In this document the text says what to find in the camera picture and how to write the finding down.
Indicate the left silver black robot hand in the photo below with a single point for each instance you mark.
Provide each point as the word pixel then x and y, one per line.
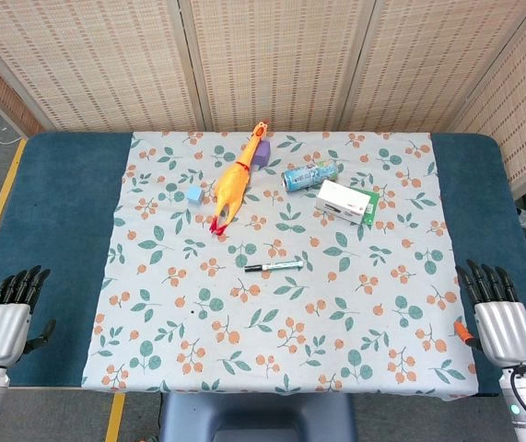
pixel 2 333

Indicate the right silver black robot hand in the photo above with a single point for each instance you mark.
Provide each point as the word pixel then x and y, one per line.
pixel 506 331

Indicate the white marker pen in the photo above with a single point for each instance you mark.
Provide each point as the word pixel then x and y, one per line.
pixel 283 265

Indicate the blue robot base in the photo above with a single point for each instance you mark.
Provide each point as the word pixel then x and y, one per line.
pixel 258 416

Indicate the blue felt table cover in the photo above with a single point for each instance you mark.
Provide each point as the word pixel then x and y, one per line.
pixel 60 221

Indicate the green flat package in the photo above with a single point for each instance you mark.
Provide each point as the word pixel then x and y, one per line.
pixel 373 207

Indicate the white cardboard box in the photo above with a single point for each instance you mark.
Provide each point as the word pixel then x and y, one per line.
pixel 343 202

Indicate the light blue foam cube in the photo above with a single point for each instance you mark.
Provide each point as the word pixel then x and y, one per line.
pixel 195 194

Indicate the floral printed tablecloth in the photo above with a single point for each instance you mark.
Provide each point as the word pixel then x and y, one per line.
pixel 267 313

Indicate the blue green drink can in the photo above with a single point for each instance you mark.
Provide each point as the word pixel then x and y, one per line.
pixel 311 175

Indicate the yellow rubber chicken toy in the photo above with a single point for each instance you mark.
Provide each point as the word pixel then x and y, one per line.
pixel 232 184

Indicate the purple foam block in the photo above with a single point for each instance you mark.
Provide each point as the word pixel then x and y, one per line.
pixel 264 154

